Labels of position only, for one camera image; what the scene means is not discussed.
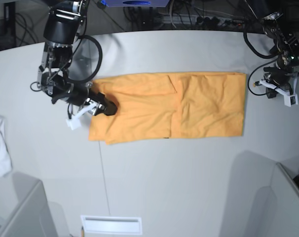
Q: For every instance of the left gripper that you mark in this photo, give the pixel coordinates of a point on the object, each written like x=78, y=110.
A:
x=279, y=78

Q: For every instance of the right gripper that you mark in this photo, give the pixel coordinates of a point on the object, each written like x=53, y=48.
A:
x=81, y=95

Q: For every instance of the orange T-shirt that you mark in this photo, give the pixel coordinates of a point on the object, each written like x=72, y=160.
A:
x=171, y=105

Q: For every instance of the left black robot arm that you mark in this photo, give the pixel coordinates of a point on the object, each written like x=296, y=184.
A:
x=285, y=52

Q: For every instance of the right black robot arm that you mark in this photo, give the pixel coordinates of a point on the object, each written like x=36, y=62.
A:
x=65, y=26

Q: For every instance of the white power strip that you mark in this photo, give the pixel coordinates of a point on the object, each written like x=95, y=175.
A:
x=180, y=19

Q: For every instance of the blue grey device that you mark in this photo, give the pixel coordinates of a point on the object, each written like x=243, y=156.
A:
x=141, y=3

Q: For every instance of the grey right partition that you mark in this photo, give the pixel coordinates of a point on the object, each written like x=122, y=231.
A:
x=275, y=210

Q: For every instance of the grey partition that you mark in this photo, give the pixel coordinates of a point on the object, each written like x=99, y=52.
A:
x=31, y=217
x=275, y=210

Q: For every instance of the white table slot plate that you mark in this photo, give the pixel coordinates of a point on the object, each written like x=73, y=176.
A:
x=112, y=225

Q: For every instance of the grey left partition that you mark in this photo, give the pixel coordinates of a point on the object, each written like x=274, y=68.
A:
x=31, y=217

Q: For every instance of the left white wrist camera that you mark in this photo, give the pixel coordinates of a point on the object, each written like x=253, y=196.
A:
x=290, y=99

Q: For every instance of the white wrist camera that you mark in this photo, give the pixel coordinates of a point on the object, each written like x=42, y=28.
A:
x=74, y=119
x=290, y=99

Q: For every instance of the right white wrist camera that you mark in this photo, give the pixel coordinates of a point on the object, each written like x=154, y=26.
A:
x=74, y=119

